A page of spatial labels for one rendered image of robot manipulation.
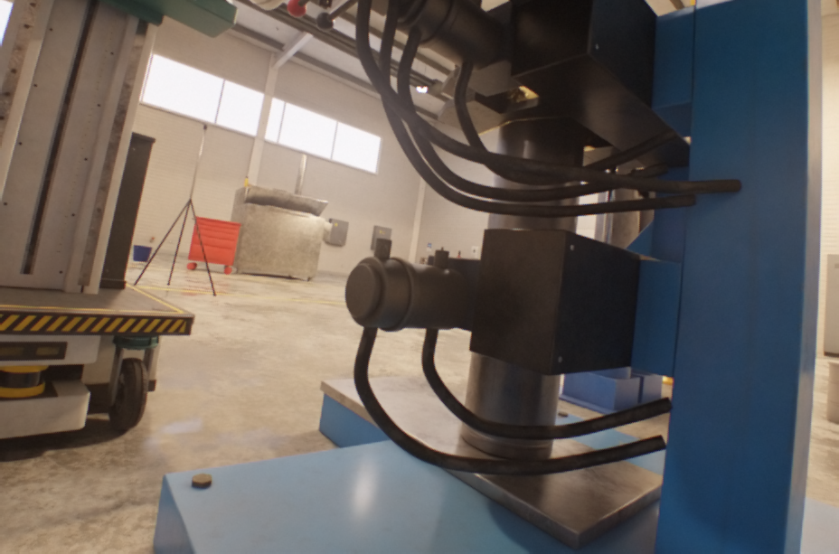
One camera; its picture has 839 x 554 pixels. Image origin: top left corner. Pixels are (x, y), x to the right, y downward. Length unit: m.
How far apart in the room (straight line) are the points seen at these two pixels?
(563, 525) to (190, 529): 0.57
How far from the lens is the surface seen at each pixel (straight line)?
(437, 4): 0.74
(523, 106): 1.00
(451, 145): 0.60
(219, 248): 7.95
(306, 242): 8.99
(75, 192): 1.53
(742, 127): 0.86
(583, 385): 2.37
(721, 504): 0.85
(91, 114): 1.55
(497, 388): 1.01
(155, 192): 13.79
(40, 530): 1.04
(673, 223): 1.24
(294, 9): 0.89
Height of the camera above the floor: 0.52
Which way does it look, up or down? 6 degrees up
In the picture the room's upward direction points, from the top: 8 degrees clockwise
